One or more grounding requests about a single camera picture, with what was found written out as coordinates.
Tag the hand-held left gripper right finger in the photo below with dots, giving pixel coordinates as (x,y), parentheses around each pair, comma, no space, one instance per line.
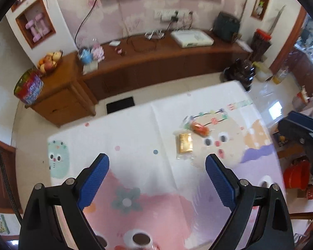
(221,182)

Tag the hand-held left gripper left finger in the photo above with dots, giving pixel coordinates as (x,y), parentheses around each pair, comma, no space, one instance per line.
(94,179)

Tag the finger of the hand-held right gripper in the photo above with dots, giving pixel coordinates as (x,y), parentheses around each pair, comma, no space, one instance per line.
(292,130)
(302,118)

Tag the gold snack packet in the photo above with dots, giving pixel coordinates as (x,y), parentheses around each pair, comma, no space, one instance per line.
(184,143)

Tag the red plastic stool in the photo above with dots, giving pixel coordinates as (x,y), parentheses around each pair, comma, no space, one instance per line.
(297,174)

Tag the yellow oil bottle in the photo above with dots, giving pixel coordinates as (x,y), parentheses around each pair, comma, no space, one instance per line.
(279,77)

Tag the orange snack packet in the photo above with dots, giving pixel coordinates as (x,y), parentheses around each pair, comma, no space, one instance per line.
(199,129)

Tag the pale yellow jug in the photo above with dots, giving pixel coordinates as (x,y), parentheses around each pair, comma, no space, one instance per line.
(262,71)

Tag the black floor appliance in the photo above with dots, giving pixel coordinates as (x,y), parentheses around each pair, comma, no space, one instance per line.
(240,73)

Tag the black floor mat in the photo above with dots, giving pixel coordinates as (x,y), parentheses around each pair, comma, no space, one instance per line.
(120,105)

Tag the dark bin with red lid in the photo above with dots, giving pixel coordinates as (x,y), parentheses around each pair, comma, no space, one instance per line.
(260,47)

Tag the red tin box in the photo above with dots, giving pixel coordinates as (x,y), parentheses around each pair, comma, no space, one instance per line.
(28,88)

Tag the blue cup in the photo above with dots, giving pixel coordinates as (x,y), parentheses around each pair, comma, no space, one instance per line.
(86,57)

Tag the bowl of fruit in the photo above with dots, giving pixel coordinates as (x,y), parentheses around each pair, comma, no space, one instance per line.
(49,62)

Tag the pink flower bunch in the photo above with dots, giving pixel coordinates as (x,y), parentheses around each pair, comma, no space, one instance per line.
(97,52)

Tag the wooden sideboard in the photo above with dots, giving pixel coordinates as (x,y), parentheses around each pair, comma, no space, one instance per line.
(159,62)

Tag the white flat set-top box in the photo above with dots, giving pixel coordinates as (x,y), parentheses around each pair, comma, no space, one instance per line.
(191,37)

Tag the small white box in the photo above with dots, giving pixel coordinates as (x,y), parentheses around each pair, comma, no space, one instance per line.
(115,43)

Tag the pink dumbbell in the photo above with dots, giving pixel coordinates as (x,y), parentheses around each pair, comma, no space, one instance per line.
(41,24)
(30,32)

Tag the wall power sockets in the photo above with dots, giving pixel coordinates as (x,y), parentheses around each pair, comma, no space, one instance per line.
(167,14)

